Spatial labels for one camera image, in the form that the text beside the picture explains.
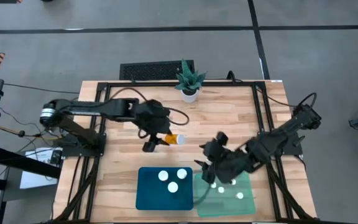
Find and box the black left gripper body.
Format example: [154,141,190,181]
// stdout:
[141,116,171,136]

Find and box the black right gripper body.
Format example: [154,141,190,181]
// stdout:
[204,143,229,170]

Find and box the translucent green plastic bin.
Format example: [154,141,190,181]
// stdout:
[193,169,257,218]

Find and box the dark blue plastic bin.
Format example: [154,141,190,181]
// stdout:
[135,166,195,212]

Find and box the green plant in white pot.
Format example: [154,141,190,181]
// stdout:
[174,58,208,103]

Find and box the black floor vent grille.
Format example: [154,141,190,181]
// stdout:
[119,60,195,81]

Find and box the long black floor tape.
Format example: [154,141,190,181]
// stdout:
[0,24,358,34]

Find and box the black power adapter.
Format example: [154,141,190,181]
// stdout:
[50,149,62,166]

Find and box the crossing black floor tape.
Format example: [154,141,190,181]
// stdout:
[247,0,270,80]

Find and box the white paper sheet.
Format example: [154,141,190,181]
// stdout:
[19,148,62,190]

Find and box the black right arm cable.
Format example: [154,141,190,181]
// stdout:
[193,185,211,205]

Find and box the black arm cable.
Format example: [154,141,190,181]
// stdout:
[193,185,211,205]
[116,86,190,127]

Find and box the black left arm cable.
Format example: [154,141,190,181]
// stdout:
[116,86,190,127]

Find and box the black aluminium table frame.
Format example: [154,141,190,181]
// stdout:
[53,80,318,223]

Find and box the black floor cable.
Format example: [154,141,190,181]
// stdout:
[3,82,80,94]

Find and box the black side table frame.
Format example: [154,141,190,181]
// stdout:
[0,146,62,224]

